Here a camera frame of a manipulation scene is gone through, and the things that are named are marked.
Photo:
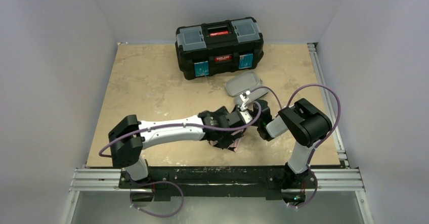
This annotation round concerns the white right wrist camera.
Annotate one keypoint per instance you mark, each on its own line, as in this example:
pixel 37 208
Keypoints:
pixel 245 100

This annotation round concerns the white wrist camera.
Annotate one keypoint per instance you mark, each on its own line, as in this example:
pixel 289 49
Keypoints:
pixel 245 100
pixel 246 117

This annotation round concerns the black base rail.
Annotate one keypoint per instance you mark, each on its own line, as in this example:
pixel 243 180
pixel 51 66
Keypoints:
pixel 276 182

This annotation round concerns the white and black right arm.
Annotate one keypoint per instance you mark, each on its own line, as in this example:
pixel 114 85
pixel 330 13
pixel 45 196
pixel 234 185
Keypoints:
pixel 308 126

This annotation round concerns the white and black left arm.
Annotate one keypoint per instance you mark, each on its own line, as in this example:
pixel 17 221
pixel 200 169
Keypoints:
pixel 130 136

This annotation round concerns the pink and black folding umbrella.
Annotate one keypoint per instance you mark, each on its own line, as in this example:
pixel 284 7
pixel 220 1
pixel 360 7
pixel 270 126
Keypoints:
pixel 230 141

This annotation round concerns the black plastic toolbox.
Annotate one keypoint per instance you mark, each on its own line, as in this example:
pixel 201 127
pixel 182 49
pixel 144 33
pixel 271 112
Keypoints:
pixel 219 47

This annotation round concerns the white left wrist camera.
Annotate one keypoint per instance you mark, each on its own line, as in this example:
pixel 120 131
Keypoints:
pixel 246 117

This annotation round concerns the grey umbrella case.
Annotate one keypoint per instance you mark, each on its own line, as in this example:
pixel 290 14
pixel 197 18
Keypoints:
pixel 243 82

